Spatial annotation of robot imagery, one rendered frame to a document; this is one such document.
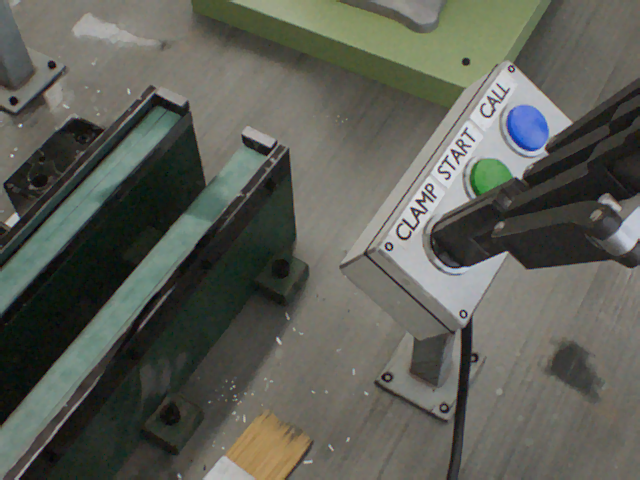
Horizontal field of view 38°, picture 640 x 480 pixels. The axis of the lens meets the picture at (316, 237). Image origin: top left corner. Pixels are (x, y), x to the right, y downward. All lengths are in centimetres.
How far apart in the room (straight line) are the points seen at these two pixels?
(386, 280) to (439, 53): 47
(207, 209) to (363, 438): 22
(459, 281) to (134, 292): 27
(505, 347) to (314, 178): 25
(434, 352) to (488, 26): 40
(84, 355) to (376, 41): 46
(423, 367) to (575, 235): 38
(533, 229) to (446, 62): 55
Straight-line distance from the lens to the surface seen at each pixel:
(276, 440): 76
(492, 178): 56
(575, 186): 43
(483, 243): 49
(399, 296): 54
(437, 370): 76
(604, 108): 47
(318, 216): 88
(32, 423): 68
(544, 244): 43
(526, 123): 59
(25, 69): 104
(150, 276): 72
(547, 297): 85
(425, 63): 96
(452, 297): 53
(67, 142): 90
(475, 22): 101
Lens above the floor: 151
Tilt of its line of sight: 55 degrees down
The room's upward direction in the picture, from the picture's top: 3 degrees counter-clockwise
